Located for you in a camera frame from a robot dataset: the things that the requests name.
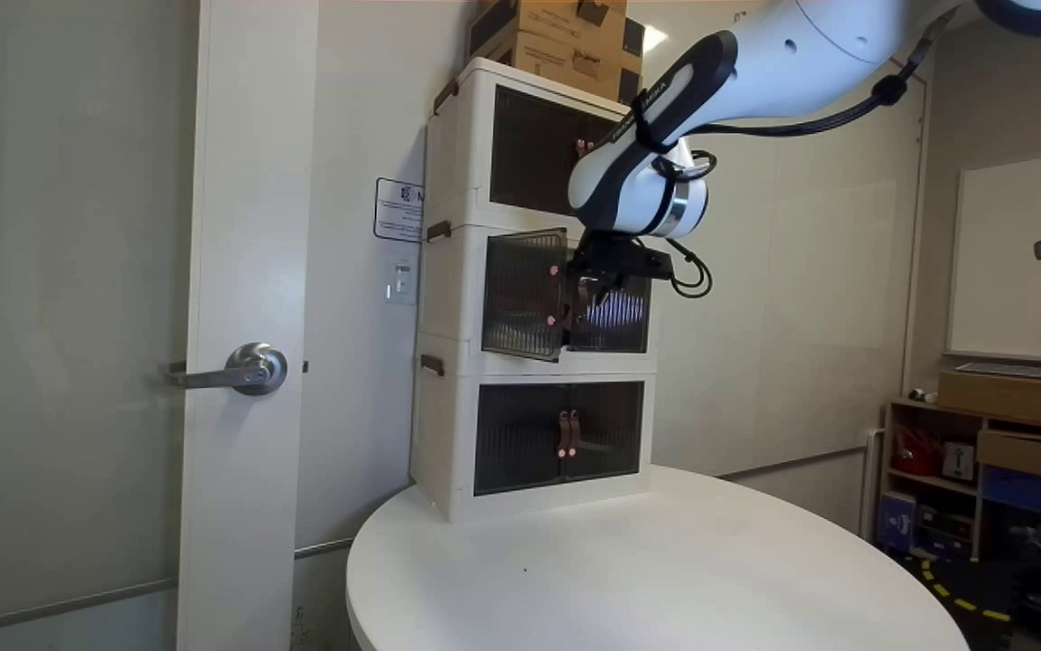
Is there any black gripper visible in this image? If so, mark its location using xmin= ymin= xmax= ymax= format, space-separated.
xmin=562 ymin=231 xmax=675 ymax=303

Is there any silver door lever handle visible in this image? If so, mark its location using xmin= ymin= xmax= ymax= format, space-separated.
xmin=168 ymin=340 xmax=291 ymax=396

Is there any white stacked storage cabinet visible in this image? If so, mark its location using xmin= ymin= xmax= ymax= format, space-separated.
xmin=408 ymin=53 xmax=675 ymax=523

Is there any tall blue box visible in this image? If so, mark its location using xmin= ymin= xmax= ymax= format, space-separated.
xmin=878 ymin=484 xmax=920 ymax=557

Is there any white wall switch plate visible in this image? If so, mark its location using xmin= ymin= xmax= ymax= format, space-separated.
xmin=379 ymin=265 xmax=416 ymax=303

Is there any small grey box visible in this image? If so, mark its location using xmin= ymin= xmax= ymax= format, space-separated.
xmin=938 ymin=437 xmax=979 ymax=484

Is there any flat wide cardboard box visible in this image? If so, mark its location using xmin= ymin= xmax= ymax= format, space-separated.
xmin=937 ymin=358 xmax=1041 ymax=430

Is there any red storage item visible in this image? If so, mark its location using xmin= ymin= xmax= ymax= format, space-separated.
xmin=892 ymin=428 xmax=945 ymax=481

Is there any wide blue box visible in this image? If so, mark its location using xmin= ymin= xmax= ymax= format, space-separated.
xmin=979 ymin=466 xmax=1041 ymax=522

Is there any small brown cardboard box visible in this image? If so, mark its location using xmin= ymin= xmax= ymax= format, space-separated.
xmin=975 ymin=428 xmax=1041 ymax=481

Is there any dark ribbed translucent cabinet door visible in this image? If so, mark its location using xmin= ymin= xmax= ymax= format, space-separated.
xmin=562 ymin=379 xmax=648 ymax=489
xmin=492 ymin=84 xmax=595 ymax=208
xmin=474 ymin=379 xmax=569 ymax=500
xmin=569 ymin=267 xmax=654 ymax=358
xmin=480 ymin=225 xmax=575 ymax=364

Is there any white door with glass panel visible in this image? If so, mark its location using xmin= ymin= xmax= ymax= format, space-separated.
xmin=0 ymin=0 xmax=320 ymax=651

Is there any wooden shelf unit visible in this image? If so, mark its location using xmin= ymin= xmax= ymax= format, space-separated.
xmin=878 ymin=395 xmax=1041 ymax=570

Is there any white wall sign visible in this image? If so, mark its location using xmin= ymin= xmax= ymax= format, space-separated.
xmin=373 ymin=175 xmax=426 ymax=246

